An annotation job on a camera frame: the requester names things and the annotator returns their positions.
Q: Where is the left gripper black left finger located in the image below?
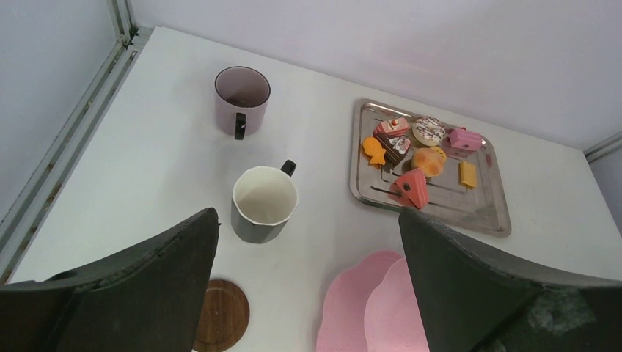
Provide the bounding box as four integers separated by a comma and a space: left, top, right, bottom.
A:
1, 208, 220, 351

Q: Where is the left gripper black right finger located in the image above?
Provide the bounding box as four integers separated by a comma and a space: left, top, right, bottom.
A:
399, 208, 621, 351

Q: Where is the pink three-tier cake stand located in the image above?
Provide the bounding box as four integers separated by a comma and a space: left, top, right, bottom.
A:
316, 251, 429, 351

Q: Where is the red layered cake slice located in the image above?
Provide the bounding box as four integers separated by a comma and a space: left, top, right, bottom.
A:
391, 169, 430, 210

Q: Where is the rectangular yellow biscuit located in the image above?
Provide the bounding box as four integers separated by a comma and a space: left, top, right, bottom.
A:
458, 161, 478, 189

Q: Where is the round golden bread bun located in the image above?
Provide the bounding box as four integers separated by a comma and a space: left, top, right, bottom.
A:
411, 147, 446, 178

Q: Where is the pink square cake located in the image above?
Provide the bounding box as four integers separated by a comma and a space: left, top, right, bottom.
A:
449, 128, 485, 152

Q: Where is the white donut with chocolate drizzle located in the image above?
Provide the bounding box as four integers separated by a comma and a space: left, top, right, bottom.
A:
412, 116, 446, 147

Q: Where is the dark brown round coaster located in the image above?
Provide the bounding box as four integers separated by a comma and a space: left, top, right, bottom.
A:
193, 279, 250, 352

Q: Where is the stainless steel serving tray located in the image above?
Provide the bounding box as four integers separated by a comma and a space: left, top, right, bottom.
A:
349, 99, 512, 238

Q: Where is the black cup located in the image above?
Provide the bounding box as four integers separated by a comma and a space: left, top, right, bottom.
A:
231, 160, 299, 244

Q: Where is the round yellow biscuit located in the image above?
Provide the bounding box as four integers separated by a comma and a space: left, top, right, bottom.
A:
431, 146, 447, 164

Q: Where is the chocolate cake slice with cream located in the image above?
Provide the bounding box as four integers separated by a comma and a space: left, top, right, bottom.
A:
375, 134, 411, 166

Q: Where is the orange fish-shaped cake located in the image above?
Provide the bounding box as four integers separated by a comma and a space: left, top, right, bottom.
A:
362, 136, 386, 168

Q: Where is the red cake slice with orange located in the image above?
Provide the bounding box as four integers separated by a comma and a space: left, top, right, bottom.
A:
373, 117, 410, 138

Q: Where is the mauve cup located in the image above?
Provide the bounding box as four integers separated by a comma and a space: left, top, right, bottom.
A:
214, 66, 271, 140

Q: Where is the left aluminium frame post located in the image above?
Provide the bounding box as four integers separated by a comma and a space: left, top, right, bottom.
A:
1, 1, 150, 282

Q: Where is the aluminium frame post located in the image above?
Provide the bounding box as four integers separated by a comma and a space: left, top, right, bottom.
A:
584, 131, 622, 164
1, 1, 150, 282

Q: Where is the right aluminium frame post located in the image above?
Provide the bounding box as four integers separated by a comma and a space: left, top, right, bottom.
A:
584, 131, 622, 164

